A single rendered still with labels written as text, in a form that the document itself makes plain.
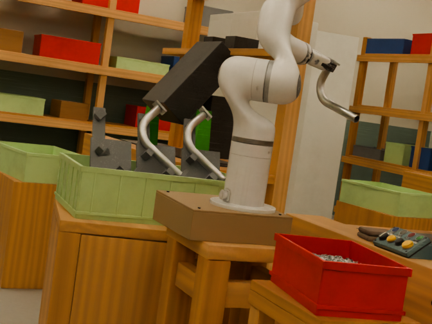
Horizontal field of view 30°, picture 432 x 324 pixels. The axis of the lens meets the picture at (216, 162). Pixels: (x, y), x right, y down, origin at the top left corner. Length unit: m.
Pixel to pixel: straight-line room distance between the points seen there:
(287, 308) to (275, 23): 0.87
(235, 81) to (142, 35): 6.91
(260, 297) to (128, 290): 0.76
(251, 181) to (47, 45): 6.14
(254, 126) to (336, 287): 0.64
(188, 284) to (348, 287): 0.64
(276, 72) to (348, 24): 8.24
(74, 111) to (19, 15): 1.18
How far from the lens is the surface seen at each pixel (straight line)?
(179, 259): 2.36
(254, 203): 2.26
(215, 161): 3.03
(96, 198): 2.62
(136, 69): 8.51
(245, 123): 2.24
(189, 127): 2.98
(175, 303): 2.39
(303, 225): 2.51
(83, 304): 2.63
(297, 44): 2.88
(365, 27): 10.61
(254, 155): 2.24
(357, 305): 1.79
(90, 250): 2.59
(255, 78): 2.23
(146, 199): 2.66
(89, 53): 8.34
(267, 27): 2.34
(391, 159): 8.83
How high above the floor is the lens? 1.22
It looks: 4 degrees down
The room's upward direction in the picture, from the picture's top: 8 degrees clockwise
